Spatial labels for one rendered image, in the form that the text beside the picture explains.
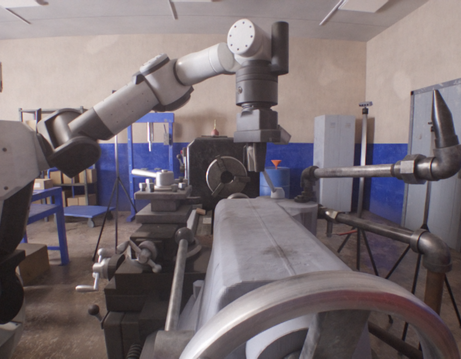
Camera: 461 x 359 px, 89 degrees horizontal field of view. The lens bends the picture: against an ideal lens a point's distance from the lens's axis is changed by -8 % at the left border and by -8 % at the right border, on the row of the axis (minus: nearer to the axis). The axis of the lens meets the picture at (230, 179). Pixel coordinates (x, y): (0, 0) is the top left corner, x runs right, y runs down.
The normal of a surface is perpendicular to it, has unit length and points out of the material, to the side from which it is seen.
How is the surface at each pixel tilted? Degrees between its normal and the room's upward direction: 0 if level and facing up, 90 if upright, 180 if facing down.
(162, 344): 30
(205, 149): 90
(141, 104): 107
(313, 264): 0
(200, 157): 90
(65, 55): 90
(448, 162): 100
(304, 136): 90
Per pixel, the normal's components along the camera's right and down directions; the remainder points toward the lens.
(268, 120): 0.55, 0.11
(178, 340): 0.02, -0.90
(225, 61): 0.82, -0.02
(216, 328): -0.66, -0.73
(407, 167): -0.92, -0.15
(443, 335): 0.06, 0.13
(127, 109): 0.44, 0.40
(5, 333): 0.16, -0.98
